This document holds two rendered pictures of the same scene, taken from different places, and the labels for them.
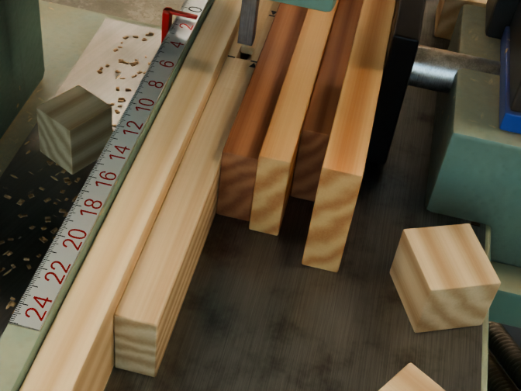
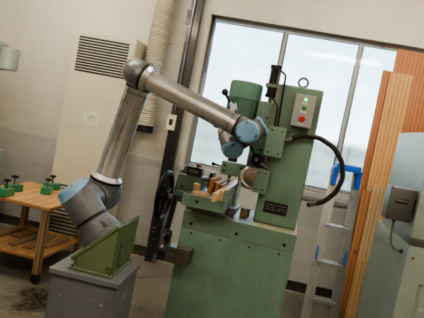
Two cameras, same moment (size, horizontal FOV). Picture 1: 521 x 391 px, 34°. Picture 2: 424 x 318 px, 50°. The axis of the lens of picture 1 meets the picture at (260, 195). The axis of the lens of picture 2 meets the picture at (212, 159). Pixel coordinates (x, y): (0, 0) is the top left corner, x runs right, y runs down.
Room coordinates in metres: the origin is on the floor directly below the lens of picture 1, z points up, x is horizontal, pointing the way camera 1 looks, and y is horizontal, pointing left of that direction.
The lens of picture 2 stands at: (2.88, 0.07, 1.25)
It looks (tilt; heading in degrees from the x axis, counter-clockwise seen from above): 4 degrees down; 184
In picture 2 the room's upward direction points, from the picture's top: 11 degrees clockwise
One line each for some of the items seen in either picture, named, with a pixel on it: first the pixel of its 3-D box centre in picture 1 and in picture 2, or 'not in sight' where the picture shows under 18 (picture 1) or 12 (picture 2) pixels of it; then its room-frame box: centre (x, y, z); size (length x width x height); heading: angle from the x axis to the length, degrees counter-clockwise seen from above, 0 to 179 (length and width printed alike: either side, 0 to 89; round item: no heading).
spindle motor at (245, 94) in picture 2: not in sight; (241, 111); (0.43, 0.02, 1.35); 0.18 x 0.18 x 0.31
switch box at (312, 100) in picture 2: not in sight; (303, 111); (0.61, 0.32, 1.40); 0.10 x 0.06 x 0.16; 84
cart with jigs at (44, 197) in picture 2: not in sight; (33, 221); (-0.24, -1.32, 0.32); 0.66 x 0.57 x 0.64; 174
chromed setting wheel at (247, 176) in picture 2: not in sight; (251, 177); (0.57, 0.14, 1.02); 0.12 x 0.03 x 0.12; 84
